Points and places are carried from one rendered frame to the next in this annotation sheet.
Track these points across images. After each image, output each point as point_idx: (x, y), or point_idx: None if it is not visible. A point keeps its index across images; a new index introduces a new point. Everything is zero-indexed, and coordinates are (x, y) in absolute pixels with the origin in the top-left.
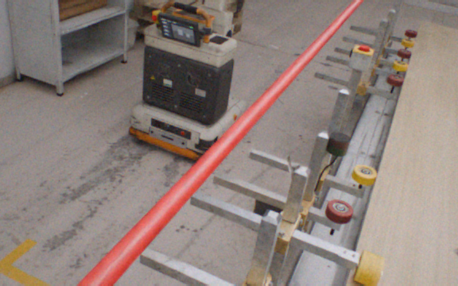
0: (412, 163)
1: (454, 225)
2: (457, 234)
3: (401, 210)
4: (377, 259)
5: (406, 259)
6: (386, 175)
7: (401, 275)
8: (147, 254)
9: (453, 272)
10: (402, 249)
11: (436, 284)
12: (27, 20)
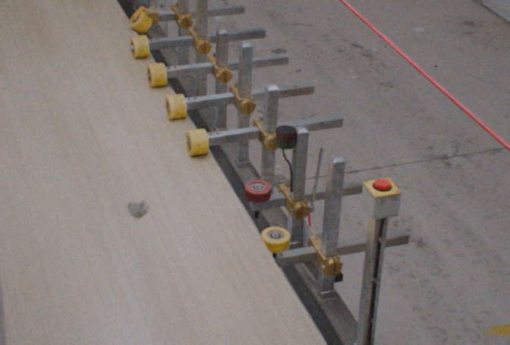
0: (245, 282)
1: (160, 229)
2: (152, 221)
3: (212, 214)
4: (194, 130)
5: (180, 179)
6: (255, 246)
7: (176, 167)
8: (307, 83)
9: (142, 188)
10: (187, 184)
11: (150, 174)
12: None
